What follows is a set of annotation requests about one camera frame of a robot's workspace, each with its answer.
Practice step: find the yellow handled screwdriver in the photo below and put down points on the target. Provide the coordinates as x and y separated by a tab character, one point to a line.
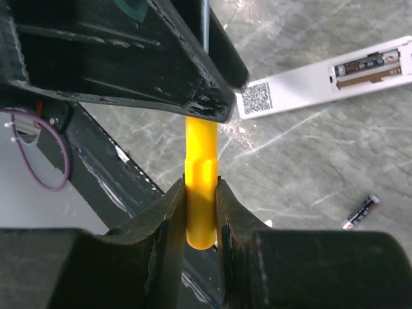
201	177

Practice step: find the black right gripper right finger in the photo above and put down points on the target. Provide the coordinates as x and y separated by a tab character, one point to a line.
261	267

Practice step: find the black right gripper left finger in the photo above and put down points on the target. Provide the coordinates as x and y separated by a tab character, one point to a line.
137	264

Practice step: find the battery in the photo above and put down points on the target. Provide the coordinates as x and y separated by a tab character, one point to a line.
371	202
370	62

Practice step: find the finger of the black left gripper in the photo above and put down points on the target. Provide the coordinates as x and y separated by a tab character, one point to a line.
137	54
221	49

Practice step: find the white remote control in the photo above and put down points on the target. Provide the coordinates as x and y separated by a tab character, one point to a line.
317	84

